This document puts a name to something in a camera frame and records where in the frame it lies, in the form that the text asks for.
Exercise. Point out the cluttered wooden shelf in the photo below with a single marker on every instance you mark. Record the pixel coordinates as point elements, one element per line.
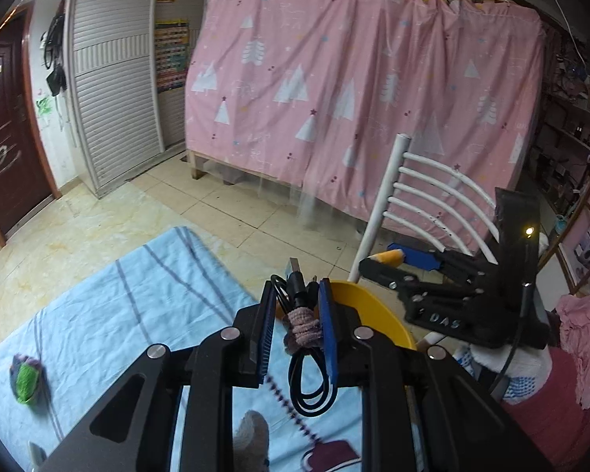
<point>570,123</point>

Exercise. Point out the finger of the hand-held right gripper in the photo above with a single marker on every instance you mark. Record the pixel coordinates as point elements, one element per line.
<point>420,257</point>
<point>388,275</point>

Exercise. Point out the person's right forearm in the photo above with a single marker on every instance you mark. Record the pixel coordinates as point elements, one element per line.
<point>545,427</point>

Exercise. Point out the colourful chart poster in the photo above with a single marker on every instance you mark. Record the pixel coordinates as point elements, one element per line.
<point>171,56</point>

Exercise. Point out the yellow bowl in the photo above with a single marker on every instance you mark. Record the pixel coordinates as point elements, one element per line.
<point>373,310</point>

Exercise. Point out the light blue bed sheet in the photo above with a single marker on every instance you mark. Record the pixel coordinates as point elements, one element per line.
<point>103,314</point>

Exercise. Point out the black hanging bag bundle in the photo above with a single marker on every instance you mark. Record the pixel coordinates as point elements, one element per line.
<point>55,34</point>

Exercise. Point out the small black hanging bag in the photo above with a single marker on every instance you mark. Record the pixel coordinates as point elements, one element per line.
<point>55,81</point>

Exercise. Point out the crumpled pink cloth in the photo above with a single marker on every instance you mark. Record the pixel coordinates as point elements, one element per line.
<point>582,339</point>

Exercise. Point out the white metal chair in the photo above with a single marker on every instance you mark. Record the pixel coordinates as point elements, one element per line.
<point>383,196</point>

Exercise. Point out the white slatted wardrobe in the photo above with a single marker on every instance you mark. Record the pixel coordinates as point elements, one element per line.
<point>113,83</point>

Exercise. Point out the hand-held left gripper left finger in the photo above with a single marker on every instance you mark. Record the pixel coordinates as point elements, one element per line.
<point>268,337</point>

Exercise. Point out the dark brown door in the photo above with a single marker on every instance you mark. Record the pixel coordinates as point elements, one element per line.
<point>5,132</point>

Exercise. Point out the blue green knitted cloth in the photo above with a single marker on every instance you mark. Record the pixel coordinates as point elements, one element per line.
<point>27,378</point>

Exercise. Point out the white fuzzy sock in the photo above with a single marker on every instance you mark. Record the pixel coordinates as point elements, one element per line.
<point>250,440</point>

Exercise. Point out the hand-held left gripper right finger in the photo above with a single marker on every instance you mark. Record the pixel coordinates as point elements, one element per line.
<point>327,337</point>

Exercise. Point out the pink tree print curtain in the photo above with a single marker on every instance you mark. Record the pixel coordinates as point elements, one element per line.
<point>349,108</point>

